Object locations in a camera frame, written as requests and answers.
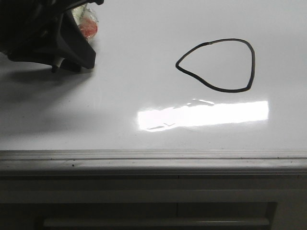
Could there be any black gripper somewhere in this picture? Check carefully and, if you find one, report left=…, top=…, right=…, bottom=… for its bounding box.
left=0, top=0, right=96, bottom=72

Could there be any white whiteboard marker with tape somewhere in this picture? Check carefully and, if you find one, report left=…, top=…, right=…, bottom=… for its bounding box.
left=51, top=5, right=98, bottom=73

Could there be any white whiteboard with aluminium frame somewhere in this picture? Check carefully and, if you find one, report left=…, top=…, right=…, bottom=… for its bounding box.
left=0, top=0, right=307, bottom=176

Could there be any grey cabinet with drawer handle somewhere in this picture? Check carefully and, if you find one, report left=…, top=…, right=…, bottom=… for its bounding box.
left=0, top=175, right=307, bottom=230

